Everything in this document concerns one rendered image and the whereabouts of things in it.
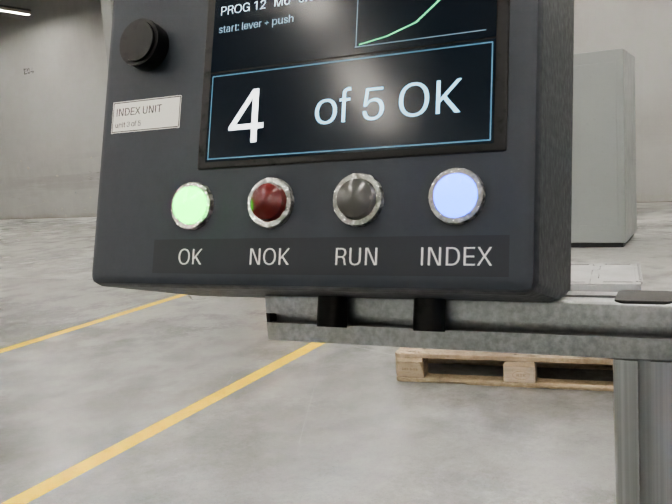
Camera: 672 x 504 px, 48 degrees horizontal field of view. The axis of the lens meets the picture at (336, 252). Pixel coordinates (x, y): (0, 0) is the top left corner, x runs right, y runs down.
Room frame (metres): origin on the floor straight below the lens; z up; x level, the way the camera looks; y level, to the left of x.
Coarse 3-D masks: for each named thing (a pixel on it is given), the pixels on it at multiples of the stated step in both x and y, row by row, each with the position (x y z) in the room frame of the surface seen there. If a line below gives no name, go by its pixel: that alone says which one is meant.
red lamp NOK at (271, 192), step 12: (264, 180) 0.39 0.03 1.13; (276, 180) 0.39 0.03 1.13; (252, 192) 0.40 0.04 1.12; (264, 192) 0.39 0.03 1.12; (276, 192) 0.38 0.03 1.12; (288, 192) 0.39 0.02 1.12; (252, 204) 0.39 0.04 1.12; (264, 204) 0.38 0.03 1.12; (276, 204) 0.38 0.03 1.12; (288, 204) 0.38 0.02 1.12; (252, 216) 0.39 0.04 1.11; (264, 216) 0.38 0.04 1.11; (276, 216) 0.38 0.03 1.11; (288, 216) 0.39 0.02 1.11
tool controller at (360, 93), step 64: (128, 0) 0.47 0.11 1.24; (192, 0) 0.45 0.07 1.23; (256, 0) 0.42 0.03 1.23; (320, 0) 0.41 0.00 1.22; (384, 0) 0.39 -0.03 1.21; (448, 0) 0.37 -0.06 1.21; (512, 0) 0.36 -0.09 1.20; (128, 64) 0.46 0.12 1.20; (192, 64) 0.44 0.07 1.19; (256, 64) 0.41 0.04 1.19; (320, 64) 0.40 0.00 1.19; (384, 64) 0.38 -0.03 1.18; (448, 64) 0.36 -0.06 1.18; (512, 64) 0.35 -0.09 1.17; (128, 128) 0.45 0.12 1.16; (192, 128) 0.43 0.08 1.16; (320, 128) 0.39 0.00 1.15; (384, 128) 0.37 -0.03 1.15; (448, 128) 0.36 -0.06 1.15; (512, 128) 0.34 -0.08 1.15; (128, 192) 0.44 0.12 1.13; (320, 192) 0.38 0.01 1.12; (384, 192) 0.37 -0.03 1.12; (512, 192) 0.34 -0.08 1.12; (128, 256) 0.43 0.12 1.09; (192, 256) 0.41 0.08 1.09; (256, 256) 0.39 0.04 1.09; (320, 256) 0.37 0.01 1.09; (384, 256) 0.36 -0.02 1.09; (448, 256) 0.34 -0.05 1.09; (512, 256) 0.33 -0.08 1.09; (320, 320) 0.43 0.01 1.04
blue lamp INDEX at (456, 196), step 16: (448, 176) 0.35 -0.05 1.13; (464, 176) 0.34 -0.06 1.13; (432, 192) 0.35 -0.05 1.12; (448, 192) 0.34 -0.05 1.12; (464, 192) 0.34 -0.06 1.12; (480, 192) 0.34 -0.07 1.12; (432, 208) 0.35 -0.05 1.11; (448, 208) 0.34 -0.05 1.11; (464, 208) 0.34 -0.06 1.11; (480, 208) 0.34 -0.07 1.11
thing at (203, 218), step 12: (180, 192) 0.41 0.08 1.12; (192, 192) 0.41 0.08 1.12; (204, 192) 0.41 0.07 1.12; (180, 204) 0.41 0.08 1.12; (192, 204) 0.40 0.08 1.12; (204, 204) 0.41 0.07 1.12; (180, 216) 0.41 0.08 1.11; (192, 216) 0.40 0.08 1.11; (204, 216) 0.41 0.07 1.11; (192, 228) 0.41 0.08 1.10
